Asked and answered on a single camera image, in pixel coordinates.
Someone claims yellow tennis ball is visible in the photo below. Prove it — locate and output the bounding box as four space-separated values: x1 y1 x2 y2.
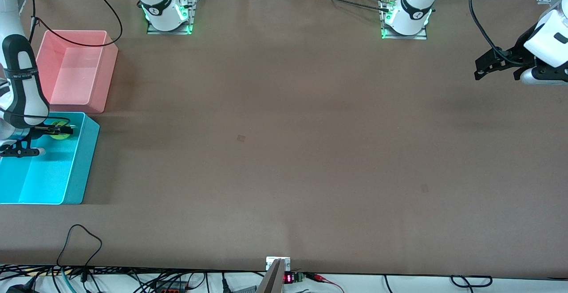
49 122 71 141

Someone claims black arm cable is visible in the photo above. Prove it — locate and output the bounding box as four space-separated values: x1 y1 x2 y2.
29 0 123 48
469 0 524 65

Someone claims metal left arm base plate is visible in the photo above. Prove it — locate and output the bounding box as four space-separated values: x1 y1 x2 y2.
381 0 427 40

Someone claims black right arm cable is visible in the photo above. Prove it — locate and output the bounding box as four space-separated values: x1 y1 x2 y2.
29 0 123 48

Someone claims black cable on table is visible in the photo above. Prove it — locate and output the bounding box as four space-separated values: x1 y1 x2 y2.
293 0 390 12

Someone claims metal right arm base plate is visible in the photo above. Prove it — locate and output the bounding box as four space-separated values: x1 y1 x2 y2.
146 0 198 35

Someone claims pink plastic bin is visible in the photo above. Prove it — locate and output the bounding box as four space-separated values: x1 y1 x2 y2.
35 30 119 114

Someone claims blue plastic bin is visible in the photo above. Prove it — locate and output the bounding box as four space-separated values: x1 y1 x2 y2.
0 111 100 205

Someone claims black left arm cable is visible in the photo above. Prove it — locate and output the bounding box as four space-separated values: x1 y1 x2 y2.
469 0 524 65

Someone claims red wire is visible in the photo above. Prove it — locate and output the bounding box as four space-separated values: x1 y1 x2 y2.
311 273 344 293

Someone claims black flat loop cable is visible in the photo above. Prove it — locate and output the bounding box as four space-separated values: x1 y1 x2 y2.
450 275 493 287

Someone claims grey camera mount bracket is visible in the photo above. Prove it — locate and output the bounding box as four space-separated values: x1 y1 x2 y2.
265 256 291 293

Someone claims thin black looped cable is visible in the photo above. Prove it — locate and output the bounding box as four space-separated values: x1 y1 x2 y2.
57 224 103 269

